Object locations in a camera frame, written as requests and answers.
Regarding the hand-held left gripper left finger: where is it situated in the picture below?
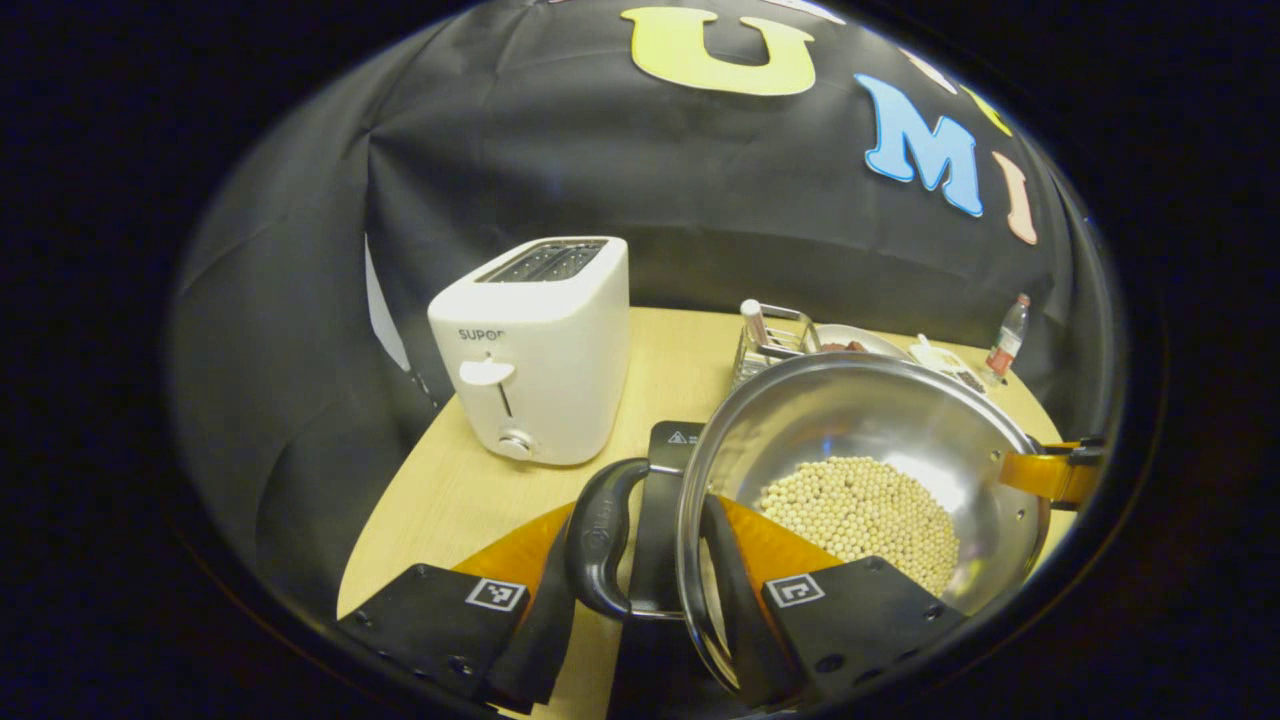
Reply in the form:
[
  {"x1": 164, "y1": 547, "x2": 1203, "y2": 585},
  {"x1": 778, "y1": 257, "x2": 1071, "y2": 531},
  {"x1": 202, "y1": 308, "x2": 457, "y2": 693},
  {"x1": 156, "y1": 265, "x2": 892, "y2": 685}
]
[{"x1": 335, "y1": 500, "x2": 581, "y2": 714}]

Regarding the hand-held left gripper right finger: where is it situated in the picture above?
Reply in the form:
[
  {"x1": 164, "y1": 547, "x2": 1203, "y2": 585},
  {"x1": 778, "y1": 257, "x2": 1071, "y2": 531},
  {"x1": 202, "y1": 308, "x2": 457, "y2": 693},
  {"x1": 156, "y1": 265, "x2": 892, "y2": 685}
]
[{"x1": 700, "y1": 492, "x2": 969, "y2": 707}]

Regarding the black induction cooktop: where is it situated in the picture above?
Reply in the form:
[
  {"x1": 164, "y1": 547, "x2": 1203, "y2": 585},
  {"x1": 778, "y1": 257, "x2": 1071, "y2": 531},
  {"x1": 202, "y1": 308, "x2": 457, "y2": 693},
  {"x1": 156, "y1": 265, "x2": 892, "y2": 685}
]
[{"x1": 605, "y1": 420, "x2": 761, "y2": 720}]

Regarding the steel pot with black handles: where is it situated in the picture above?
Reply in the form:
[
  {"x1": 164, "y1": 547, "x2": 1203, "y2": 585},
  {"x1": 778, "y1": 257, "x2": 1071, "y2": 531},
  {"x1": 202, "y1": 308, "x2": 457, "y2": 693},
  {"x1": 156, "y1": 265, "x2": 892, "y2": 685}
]
[{"x1": 563, "y1": 350, "x2": 1053, "y2": 696}]

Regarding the clear water bottle red label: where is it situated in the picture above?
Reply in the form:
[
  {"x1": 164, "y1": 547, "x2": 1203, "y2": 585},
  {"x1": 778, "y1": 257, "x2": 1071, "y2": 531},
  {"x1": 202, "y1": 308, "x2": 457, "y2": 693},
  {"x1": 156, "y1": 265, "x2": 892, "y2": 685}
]
[{"x1": 985, "y1": 293, "x2": 1032, "y2": 379}]

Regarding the white divided dish with beans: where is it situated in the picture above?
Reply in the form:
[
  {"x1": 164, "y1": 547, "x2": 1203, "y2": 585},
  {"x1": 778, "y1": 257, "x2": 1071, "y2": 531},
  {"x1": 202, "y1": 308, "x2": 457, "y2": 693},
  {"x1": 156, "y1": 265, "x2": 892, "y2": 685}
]
[{"x1": 908, "y1": 335, "x2": 991, "y2": 393}]

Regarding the pile of soybeans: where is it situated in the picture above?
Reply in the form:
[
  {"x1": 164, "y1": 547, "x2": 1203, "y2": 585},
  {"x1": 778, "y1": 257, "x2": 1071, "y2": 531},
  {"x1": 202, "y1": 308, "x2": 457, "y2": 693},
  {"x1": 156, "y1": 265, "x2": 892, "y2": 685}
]
[{"x1": 755, "y1": 456, "x2": 961, "y2": 598}]

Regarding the white round plate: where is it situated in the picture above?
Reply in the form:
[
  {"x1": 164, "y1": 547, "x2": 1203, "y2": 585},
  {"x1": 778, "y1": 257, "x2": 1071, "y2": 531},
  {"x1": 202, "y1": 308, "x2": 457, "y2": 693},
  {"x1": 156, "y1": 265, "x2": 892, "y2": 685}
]
[{"x1": 812, "y1": 323, "x2": 911, "y2": 363}]

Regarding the white toaster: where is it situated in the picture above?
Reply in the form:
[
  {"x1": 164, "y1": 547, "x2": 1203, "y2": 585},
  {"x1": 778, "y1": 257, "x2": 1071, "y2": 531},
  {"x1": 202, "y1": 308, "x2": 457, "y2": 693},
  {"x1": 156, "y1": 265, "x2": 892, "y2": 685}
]
[{"x1": 427, "y1": 236, "x2": 631, "y2": 467}]

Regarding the black backdrop cloth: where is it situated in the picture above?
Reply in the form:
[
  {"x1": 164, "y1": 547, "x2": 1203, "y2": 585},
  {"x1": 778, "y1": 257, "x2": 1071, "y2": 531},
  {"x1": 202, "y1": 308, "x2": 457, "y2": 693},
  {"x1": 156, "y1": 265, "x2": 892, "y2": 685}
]
[{"x1": 170, "y1": 0, "x2": 1121, "y2": 601}]

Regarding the wire basket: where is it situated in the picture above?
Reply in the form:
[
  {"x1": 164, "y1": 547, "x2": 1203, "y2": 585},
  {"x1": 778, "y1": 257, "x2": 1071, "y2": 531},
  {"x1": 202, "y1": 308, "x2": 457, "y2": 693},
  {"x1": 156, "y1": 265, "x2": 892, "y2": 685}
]
[{"x1": 730, "y1": 300, "x2": 823, "y2": 393}]

